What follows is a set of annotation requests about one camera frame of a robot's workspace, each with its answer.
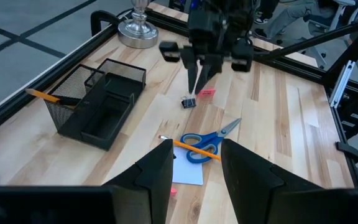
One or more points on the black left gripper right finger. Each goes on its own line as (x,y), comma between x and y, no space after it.
(253,186)

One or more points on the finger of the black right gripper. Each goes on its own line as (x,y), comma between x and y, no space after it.
(191,62)
(208,67)

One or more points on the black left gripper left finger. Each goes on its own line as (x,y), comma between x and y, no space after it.
(148,186)

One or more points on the pink printed eraser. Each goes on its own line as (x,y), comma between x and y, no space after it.
(206,92)

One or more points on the red marker pen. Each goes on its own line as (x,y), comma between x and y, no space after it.
(173,191)

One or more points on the black binder clip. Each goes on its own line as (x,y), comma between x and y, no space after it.
(189,102)

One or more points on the white sticky note pad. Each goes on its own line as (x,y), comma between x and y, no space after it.
(186,171)

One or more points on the yellow pencil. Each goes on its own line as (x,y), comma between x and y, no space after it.
(191,148)
(42,95)

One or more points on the black mesh desk organizer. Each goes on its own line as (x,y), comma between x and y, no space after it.
(82,124)

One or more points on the grey office chair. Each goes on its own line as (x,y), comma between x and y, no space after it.
(340,9)

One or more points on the silver lamp with white shade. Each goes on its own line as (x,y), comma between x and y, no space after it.
(138,34)

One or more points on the person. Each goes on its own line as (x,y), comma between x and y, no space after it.
(291,15)

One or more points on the black curved clamp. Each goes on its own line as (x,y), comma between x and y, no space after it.
(99,15)

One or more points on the silver aluminium bar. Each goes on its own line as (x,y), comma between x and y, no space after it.
(342,84)

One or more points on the black aluminium table frame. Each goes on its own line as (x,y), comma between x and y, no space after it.
(11,105)

